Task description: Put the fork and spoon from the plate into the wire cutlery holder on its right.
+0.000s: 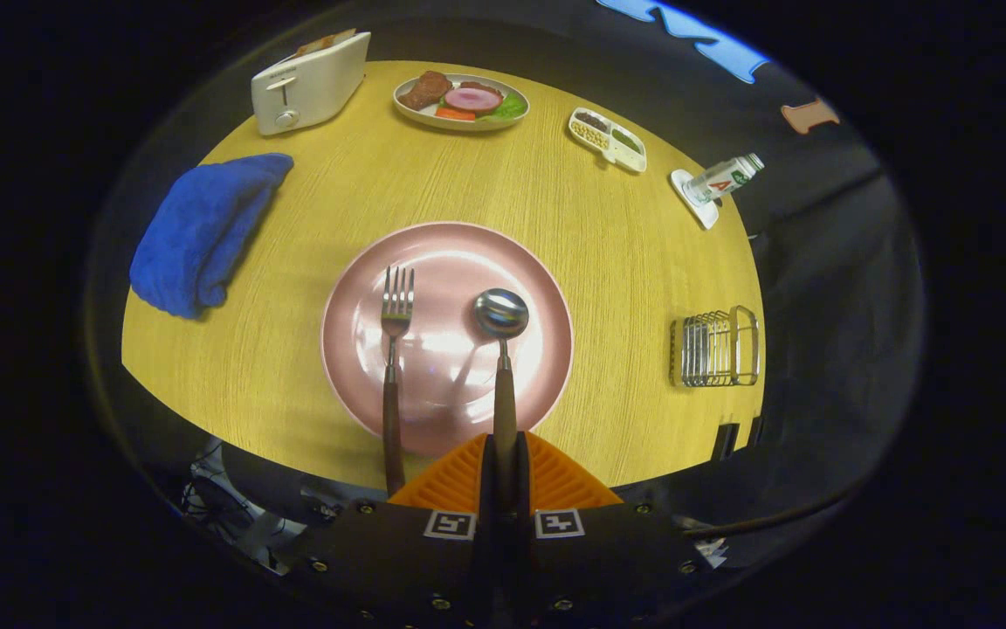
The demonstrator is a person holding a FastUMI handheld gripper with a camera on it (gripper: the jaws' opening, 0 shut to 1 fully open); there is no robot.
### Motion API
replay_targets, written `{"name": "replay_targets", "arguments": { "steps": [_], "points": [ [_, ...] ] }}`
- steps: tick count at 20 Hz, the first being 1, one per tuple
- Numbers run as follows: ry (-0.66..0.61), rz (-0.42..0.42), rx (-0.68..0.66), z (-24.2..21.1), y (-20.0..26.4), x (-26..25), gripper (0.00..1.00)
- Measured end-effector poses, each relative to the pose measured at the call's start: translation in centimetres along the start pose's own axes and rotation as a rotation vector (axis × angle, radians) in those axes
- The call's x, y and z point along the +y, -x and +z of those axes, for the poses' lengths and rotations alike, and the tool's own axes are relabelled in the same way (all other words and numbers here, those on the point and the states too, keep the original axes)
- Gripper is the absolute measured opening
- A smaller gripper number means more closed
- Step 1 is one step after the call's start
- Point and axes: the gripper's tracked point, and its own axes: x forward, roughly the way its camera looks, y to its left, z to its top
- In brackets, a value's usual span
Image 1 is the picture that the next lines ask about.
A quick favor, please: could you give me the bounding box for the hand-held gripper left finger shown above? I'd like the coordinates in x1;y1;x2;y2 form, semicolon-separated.
280;432;497;629

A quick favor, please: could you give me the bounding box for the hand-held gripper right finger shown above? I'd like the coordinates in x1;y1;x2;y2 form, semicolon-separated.
507;431;718;629

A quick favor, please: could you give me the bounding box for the spoon with brown handle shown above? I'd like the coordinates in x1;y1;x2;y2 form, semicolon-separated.
472;288;531;516

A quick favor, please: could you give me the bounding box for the fork with brown handle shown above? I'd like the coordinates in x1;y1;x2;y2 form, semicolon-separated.
380;265;416;497

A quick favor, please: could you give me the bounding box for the pink round plate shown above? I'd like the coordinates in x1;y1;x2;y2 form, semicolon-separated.
320;221;574;460

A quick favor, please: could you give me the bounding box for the white square coaster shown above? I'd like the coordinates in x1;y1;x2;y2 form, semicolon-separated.
670;169;721;232

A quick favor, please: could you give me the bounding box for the white divided bean tray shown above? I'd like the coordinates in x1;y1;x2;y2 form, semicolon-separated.
567;107;649;174

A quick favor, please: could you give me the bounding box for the clear bottle green label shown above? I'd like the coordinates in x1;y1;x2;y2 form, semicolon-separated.
685;153;766;207

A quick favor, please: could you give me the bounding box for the grey oval food plate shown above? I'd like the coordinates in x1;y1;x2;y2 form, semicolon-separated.
392;72;531;133

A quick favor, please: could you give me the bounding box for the blue towel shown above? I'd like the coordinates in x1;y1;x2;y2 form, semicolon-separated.
128;153;295;320

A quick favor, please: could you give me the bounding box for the pink ham slice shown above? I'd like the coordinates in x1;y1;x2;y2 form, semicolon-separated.
444;86;504;114

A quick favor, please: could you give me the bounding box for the large brown meat piece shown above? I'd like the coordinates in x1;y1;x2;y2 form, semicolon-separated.
398;71;454;110

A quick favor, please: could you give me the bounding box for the white toaster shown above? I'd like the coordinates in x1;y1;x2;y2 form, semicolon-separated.
251;31;373;137

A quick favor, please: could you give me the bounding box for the brown toast slice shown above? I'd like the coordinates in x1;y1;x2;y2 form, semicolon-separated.
296;28;358;56

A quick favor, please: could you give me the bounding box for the metal wire cutlery rack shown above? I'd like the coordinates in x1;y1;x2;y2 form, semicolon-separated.
669;305;761;388

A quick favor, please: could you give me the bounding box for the black cable tangle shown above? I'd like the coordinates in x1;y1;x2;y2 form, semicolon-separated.
182;444;299;551

